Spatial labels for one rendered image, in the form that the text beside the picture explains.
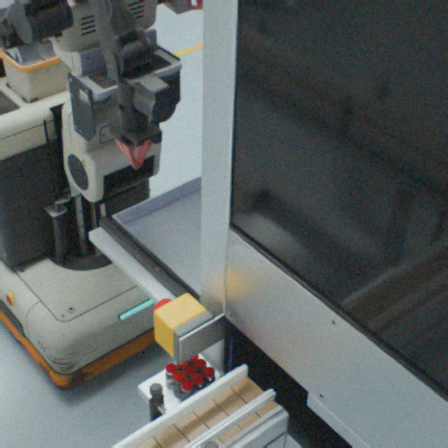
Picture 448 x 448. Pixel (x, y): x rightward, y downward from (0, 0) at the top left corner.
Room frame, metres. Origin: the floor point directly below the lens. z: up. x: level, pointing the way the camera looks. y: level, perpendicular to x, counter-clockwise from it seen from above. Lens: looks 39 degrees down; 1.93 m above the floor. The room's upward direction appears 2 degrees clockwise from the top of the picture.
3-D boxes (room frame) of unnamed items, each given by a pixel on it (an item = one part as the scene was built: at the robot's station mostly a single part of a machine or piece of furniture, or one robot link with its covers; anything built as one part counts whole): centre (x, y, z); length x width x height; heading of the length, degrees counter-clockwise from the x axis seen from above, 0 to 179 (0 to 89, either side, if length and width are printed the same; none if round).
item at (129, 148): (1.29, 0.19, 1.07); 0.07 x 0.07 x 0.09; 41
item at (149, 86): (1.26, 0.15, 1.23); 0.11 x 0.09 x 0.12; 43
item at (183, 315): (0.87, 0.06, 1.00); 0.08 x 0.07 x 0.07; 41
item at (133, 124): (1.28, 0.18, 1.14); 0.10 x 0.07 x 0.07; 41
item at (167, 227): (1.21, 0.03, 0.90); 0.34 x 0.26 x 0.04; 41
